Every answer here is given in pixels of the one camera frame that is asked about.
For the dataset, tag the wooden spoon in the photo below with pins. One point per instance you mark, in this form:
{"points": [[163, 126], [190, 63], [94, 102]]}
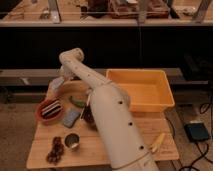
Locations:
{"points": [[88, 93]]}

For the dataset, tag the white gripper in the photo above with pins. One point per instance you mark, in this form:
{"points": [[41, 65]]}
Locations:
{"points": [[66, 74]]}

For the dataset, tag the dark grape bunch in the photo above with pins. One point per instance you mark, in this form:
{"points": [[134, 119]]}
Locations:
{"points": [[54, 156]]}

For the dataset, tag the blue sponge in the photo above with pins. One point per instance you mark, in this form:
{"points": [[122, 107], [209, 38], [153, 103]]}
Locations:
{"points": [[70, 118]]}

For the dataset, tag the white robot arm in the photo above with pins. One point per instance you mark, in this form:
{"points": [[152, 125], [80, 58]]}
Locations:
{"points": [[121, 137]]}

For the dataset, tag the green plate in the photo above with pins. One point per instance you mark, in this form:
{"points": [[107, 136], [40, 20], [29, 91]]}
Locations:
{"points": [[77, 103]]}

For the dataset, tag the grey towel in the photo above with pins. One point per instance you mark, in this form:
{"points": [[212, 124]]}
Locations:
{"points": [[56, 83]]}

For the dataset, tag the orange bowl with striped item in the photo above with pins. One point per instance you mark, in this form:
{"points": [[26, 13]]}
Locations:
{"points": [[49, 111]]}

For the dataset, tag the dark brown bowl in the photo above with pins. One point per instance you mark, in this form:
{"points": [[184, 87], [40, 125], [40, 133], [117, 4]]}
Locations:
{"points": [[88, 118]]}

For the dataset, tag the yellow plastic bin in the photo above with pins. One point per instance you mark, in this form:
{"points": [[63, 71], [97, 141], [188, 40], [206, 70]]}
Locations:
{"points": [[149, 90]]}

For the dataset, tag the metal cup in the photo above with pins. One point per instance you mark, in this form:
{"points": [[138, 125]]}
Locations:
{"points": [[72, 141]]}

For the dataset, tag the black foot pedal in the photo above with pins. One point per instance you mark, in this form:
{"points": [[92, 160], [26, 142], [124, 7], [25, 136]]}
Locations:
{"points": [[196, 132]]}

